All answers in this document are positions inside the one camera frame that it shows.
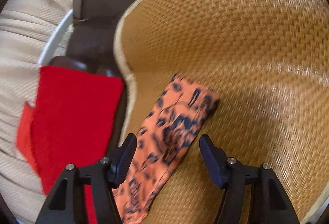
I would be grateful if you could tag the woven bamboo bed mat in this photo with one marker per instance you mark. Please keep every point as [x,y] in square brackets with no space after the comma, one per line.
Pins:
[268,62]

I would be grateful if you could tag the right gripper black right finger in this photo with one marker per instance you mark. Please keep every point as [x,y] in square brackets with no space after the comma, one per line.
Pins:
[269,202]

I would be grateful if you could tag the orange floral garment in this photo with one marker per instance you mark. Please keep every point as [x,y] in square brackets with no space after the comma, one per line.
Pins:
[162,141]

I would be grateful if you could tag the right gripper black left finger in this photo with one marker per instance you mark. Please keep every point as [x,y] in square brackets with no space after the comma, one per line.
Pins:
[66,201]

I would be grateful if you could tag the red folded garment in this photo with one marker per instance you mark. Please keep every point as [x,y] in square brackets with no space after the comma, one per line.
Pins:
[72,121]

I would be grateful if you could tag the beige curtain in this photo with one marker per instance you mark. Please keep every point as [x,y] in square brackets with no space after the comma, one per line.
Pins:
[26,26]

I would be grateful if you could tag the dark brown headboard cushion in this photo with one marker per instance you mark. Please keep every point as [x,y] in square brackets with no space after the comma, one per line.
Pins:
[90,48]

